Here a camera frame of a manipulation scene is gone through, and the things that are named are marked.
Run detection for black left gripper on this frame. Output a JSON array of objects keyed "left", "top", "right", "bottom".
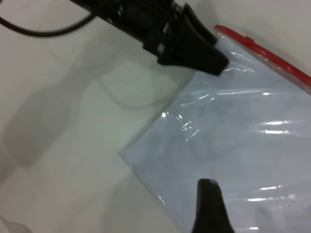
[{"left": 89, "top": 0, "right": 229, "bottom": 76}]

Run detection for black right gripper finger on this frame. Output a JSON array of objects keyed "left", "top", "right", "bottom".
[{"left": 190, "top": 178, "right": 234, "bottom": 233}]

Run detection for black braided cable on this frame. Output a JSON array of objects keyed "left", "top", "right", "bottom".
[{"left": 0, "top": 9, "right": 94, "bottom": 38}]

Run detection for clear plastic zipper bag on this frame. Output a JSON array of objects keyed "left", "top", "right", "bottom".
[{"left": 118, "top": 24, "right": 311, "bottom": 233}]

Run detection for white paper stack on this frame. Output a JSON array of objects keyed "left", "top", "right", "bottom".
[{"left": 123, "top": 41, "right": 311, "bottom": 233}]

